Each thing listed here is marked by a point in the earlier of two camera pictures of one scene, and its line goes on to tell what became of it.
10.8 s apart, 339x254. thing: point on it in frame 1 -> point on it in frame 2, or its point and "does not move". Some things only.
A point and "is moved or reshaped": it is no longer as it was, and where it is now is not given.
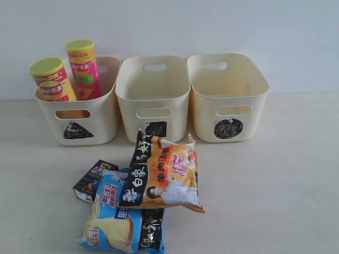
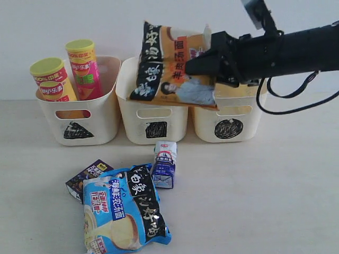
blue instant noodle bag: (132, 229) is moved or reshaped
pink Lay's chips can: (85, 69) does not move
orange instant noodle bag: (162, 174) -> (162, 77)
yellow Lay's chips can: (52, 81) does not move
